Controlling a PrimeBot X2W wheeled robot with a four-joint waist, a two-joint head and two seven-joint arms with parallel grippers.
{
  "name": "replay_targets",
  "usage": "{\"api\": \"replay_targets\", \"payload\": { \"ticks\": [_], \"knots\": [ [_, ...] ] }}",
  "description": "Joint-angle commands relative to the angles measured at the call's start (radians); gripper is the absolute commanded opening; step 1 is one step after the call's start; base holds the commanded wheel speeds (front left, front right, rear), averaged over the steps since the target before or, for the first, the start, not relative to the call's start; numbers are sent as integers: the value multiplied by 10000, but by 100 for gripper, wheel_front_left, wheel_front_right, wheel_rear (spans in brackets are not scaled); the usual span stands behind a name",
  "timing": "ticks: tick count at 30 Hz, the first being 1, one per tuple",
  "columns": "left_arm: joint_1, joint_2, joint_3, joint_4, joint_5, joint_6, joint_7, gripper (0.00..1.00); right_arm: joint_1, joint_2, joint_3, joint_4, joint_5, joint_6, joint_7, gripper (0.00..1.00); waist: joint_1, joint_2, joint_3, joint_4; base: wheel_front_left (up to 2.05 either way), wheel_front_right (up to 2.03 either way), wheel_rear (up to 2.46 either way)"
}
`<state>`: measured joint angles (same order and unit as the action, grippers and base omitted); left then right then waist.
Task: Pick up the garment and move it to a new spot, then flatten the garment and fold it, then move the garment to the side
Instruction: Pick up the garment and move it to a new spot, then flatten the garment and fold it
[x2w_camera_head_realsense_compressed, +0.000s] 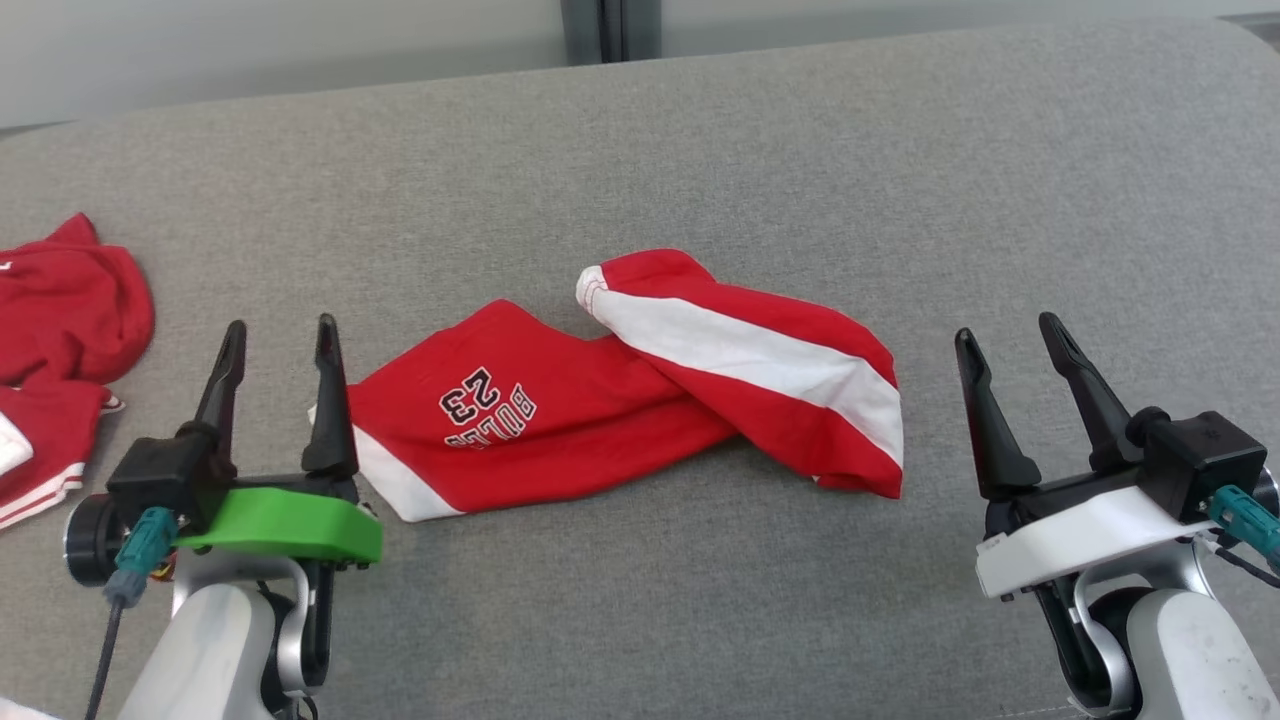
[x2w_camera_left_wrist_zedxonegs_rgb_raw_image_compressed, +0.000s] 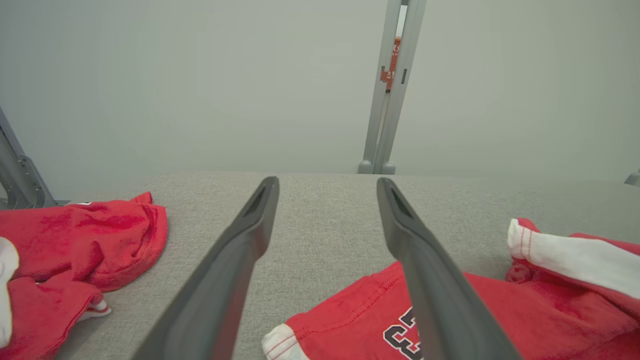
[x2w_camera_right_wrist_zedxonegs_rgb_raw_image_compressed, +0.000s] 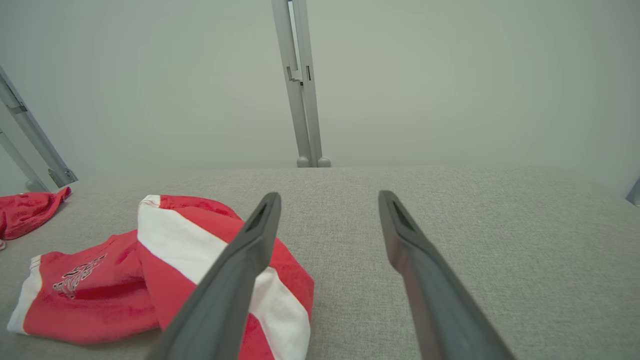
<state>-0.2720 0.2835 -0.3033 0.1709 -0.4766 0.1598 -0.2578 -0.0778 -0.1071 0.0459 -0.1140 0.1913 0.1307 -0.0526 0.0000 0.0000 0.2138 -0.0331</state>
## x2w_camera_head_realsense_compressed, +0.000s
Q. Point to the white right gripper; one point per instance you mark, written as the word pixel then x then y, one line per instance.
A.
pixel 1080 540

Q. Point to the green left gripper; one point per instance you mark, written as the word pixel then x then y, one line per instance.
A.
pixel 290 525

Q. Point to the red white basketball shorts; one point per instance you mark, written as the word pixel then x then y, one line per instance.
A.
pixel 600 400

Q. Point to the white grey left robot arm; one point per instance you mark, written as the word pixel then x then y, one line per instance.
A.
pixel 210 650

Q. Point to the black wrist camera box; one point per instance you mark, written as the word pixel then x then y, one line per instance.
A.
pixel 160 475
pixel 1200 455

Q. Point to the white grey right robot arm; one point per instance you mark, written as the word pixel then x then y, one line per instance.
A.
pixel 1190 660

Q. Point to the grey partition frame post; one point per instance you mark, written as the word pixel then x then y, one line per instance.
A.
pixel 610 30

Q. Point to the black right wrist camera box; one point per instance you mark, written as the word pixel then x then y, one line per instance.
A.
pixel 1200 455

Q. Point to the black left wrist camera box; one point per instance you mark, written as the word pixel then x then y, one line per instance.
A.
pixel 160 475

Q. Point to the red Bulls 23 jersey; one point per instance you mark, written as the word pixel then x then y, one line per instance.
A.
pixel 60 310

